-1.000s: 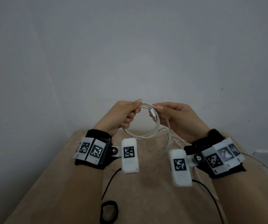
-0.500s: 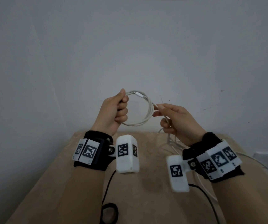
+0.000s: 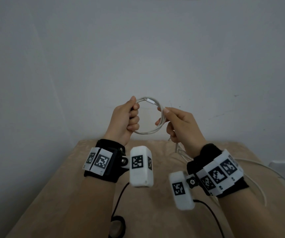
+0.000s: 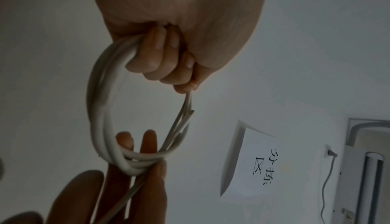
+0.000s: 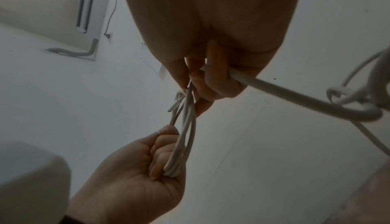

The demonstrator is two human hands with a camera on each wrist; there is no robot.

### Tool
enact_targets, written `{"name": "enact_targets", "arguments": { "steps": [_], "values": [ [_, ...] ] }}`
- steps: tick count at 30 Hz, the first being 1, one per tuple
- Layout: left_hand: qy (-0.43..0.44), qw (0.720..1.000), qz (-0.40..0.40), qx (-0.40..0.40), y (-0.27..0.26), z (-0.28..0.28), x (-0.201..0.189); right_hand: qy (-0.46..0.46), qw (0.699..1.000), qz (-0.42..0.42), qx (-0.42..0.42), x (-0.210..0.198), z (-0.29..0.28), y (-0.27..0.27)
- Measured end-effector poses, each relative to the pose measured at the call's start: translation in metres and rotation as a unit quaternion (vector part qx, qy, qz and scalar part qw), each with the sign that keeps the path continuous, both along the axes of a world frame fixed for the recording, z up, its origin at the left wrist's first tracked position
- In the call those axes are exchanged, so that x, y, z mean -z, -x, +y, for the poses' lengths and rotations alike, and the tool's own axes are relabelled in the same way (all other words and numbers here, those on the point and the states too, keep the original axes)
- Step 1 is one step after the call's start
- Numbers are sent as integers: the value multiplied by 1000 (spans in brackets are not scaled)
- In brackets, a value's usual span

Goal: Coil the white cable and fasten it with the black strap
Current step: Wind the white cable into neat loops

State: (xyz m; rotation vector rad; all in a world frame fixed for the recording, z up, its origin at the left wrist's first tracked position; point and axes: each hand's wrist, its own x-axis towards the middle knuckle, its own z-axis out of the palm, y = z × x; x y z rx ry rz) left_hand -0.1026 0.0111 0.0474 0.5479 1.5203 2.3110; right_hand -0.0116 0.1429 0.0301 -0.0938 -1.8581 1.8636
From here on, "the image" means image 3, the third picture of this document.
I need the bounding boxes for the beige covered table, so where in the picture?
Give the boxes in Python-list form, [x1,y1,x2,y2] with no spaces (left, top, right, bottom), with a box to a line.
[6,139,285,238]

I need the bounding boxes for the black right camera cable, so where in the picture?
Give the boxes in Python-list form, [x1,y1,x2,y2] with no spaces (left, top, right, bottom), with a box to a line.
[193,199,226,238]

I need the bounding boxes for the white wall socket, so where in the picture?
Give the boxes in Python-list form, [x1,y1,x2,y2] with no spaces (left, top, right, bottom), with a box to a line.
[269,160,285,181]

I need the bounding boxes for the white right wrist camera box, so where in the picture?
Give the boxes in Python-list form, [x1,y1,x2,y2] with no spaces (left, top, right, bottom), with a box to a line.
[168,171,196,211]

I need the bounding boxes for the person's right hand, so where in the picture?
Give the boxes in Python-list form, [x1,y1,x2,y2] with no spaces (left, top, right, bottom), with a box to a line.
[155,107,207,158]

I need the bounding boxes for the person's right forearm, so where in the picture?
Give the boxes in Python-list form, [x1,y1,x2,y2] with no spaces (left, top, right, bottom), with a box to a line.
[216,188,285,238]

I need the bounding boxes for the black camera cable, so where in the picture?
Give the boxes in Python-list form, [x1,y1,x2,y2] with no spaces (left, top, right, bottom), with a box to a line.
[110,182,131,218]
[193,199,226,238]

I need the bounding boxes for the black left wristband with markers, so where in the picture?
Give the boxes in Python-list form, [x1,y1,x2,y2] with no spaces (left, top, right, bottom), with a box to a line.
[82,139,131,183]

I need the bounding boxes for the white charging cable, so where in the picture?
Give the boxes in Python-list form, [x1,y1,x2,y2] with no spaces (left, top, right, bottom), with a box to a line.
[132,97,285,207]

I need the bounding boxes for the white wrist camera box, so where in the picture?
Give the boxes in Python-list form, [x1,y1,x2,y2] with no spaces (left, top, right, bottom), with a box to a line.
[129,145,154,188]
[168,171,196,211]

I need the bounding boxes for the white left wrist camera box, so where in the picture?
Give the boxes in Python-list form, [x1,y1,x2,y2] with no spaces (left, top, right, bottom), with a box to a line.
[129,145,154,188]

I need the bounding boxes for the person's left hand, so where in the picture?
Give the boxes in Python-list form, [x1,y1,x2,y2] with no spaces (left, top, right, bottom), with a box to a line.
[102,96,140,146]

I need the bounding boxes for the black right wristband with markers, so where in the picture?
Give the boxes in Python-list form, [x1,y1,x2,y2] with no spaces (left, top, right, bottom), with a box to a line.
[186,143,249,198]

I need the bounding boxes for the black wristband with markers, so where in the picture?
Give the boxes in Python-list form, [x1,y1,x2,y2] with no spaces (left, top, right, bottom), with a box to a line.
[82,139,131,183]
[186,143,249,198]

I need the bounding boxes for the person's left forearm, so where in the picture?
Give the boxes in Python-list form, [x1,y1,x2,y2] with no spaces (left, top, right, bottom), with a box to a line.
[58,175,117,238]

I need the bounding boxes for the black left camera cable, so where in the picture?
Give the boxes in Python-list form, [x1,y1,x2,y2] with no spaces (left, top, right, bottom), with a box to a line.
[110,182,131,218]

